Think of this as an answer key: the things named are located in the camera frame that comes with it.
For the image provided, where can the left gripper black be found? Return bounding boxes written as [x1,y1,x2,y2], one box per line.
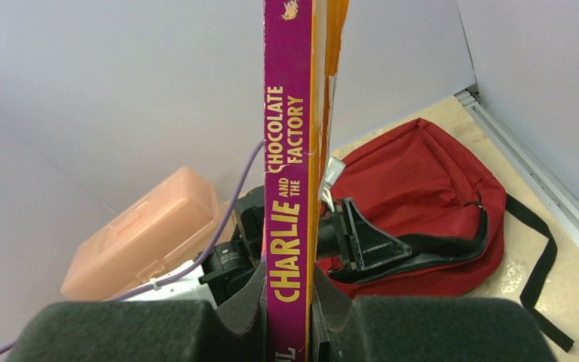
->
[332,198,413,272]

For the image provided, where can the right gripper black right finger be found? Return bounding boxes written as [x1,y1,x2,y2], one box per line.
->
[314,271,556,361]

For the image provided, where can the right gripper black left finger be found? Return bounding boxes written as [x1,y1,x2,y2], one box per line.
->
[6,264,265,361]

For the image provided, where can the red backpack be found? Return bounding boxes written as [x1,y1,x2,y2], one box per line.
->
[317,118,574,351]

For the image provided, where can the Roald Dahl paperback book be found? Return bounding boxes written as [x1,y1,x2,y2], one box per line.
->
[263,0,349,361]

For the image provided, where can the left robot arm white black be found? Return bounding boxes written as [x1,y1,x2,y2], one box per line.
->
[119,188,413,306]

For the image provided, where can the pink plastic storage box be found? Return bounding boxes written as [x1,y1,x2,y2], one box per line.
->
[60,167,225,301]

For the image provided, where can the aluminium frame rails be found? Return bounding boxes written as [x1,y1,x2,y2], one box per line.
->
[455,87,579,249]

